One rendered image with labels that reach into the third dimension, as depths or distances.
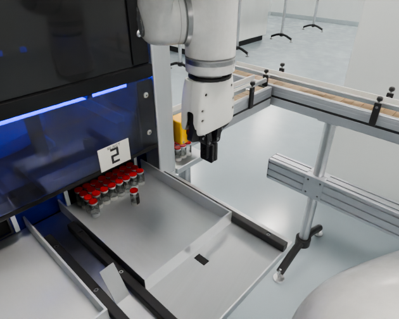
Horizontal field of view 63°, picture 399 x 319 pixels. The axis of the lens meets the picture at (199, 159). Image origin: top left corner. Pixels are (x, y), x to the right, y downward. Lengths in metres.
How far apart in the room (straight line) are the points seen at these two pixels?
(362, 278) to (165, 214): 0.65
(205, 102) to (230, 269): 0.35
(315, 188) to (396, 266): 1.41
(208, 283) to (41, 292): 0.32
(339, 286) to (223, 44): 0.40
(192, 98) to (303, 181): 1.16
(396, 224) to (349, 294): 1.37
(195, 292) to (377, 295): 0.50
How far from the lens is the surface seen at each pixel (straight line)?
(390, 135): 1.38
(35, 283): 0.75
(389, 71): 1.96
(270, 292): 1.79
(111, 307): 0.65
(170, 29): 0.50
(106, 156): 0.79
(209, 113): 0.57
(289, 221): 2.17
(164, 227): 0.79
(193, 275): 0.70
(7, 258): 0.83
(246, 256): 0.73
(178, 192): 0.88
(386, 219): 1.57
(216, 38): 0.52
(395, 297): 0.20
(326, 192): 1.61
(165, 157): 0.92
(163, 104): 0.85
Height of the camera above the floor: 1.43
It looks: 32 degrees down
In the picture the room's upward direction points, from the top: straight up
